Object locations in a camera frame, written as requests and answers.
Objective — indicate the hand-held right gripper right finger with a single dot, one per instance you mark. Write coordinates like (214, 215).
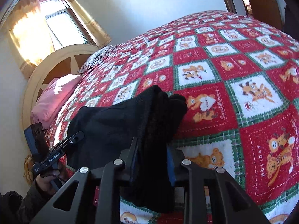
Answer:
(171, 168)

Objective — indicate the striped pillow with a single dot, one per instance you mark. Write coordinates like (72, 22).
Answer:
(98, 58)

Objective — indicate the yellow sheer curtain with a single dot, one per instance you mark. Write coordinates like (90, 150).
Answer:
(32, 37)

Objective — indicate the person's left hand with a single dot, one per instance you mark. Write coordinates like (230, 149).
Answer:
(45, 180)

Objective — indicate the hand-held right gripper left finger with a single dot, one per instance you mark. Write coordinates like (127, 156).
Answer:
(134, 168)

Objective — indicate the red checked printed blanket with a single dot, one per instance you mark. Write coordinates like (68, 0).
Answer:
(233, 58)

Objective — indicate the black pants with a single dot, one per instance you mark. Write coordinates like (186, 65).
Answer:
(116, 126)

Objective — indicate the yellow patterned curtain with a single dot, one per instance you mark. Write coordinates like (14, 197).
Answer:
(91, 21)

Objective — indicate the brown wooden door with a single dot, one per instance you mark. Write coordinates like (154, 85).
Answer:
(264, 7)

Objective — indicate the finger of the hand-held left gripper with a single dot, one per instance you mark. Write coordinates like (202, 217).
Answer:
(76, 138)

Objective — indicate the window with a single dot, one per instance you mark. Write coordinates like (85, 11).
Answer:
(65, 25)

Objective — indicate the pink folded blanket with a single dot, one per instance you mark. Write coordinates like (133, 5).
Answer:
(56, 98)

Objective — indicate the yellow patterned cloth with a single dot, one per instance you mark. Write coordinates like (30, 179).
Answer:
(28, 168)

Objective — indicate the cream wooden headboard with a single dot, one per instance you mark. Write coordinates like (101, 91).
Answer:
(46, 67)

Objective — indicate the person's left forearm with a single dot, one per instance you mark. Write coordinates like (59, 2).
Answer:
(21, 205)

